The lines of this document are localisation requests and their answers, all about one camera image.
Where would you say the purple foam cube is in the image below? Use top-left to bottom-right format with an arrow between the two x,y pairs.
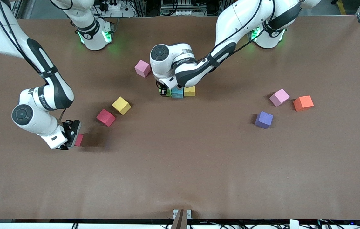
255,111 -> 274,129

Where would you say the pink foam cube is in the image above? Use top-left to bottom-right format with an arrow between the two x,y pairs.
269,88 -> 290,107
135,59 -> 152,78

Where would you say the grey electronics box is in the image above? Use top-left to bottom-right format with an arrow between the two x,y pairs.
160,0 -> 194,16

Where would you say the white power strip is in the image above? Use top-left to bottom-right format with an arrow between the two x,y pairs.
99,0 -> 136,18

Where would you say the orange foam cube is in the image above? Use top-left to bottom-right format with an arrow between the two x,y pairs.
293,95 -> 314,112

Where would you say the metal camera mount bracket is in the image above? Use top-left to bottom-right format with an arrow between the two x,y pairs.
173,209 -> 192,229

